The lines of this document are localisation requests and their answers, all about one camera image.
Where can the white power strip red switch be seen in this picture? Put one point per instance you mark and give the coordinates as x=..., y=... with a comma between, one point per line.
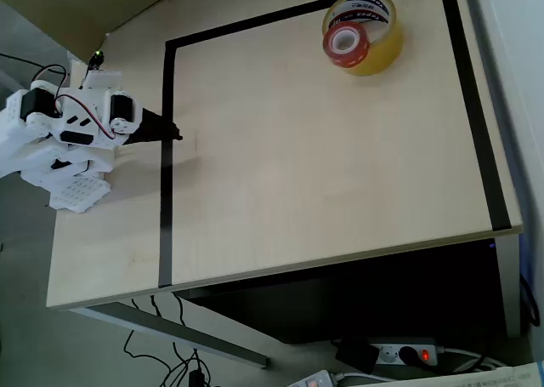
x=389, y=355

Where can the printed paper sheet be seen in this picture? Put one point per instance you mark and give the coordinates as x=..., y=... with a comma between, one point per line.
x=489, y=378

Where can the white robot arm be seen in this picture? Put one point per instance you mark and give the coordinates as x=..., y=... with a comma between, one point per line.
x=17, y=149

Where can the grey table floor beam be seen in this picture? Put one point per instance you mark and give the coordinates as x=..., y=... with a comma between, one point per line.
x=178, y=329

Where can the black power adapter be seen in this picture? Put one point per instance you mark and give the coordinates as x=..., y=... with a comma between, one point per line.
x=357, y=355

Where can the white power strip orange switch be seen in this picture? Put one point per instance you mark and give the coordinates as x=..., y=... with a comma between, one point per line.
x=312, y=380

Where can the yellow tape roll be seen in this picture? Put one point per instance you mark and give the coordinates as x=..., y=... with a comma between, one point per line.
x=382, y=51

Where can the grey table leg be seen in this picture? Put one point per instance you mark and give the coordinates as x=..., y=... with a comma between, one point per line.
x=510, y=285

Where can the red tape roll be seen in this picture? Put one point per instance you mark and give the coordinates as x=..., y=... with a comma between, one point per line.
x=355, y=57

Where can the black round plug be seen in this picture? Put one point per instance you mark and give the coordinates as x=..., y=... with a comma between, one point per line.
x=407, y=355

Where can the brown cardboard box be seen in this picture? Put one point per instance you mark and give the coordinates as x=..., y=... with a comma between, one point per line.
x=76, y=8

